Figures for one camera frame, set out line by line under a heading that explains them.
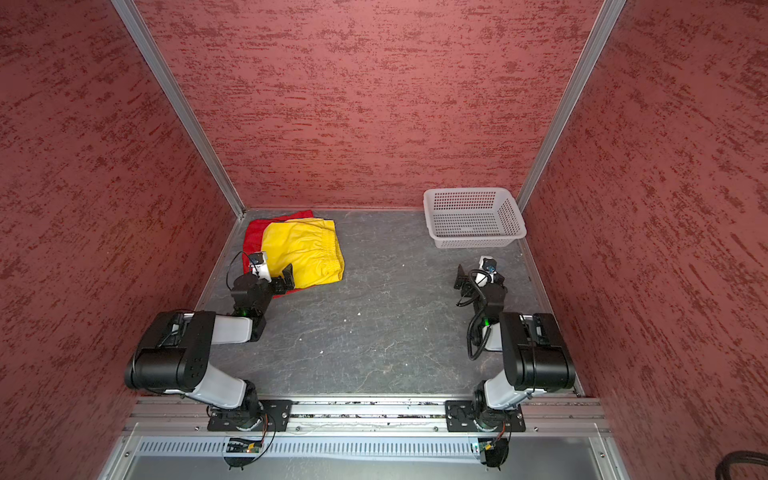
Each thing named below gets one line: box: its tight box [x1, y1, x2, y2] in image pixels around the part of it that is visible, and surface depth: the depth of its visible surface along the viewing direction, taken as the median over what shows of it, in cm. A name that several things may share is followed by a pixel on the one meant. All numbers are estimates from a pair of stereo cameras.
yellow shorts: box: [261, 218, 345, 290], surface depth 104 cm
